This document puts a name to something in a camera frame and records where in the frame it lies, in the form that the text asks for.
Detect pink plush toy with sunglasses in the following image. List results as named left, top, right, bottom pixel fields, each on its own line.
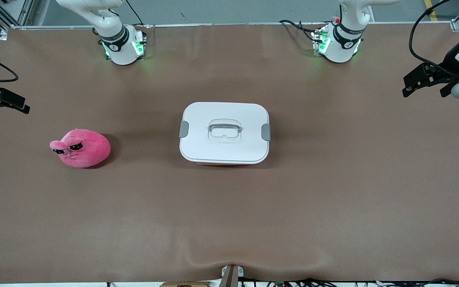
left=50, top=128, right=111, bottom=168

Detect white box lid grey clips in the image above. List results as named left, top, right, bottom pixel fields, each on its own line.
left=179, top=102, right=271, bottom=164

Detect pink plastic box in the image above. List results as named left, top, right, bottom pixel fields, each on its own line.
left=194, top=161, right=256, bottom=166

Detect brown table mat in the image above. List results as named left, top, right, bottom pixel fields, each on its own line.
left=0, top=23, right=459, bottom=284

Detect black left arm base cables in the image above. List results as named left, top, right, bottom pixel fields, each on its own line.
left=279, top=19, right=322, bottom=44

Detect black right arm base cable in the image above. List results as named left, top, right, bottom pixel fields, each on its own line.
left=125, top=0, right=147, bottom=28

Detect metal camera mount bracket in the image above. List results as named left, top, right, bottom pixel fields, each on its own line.
left=221, top=264, right=244, bottom=287

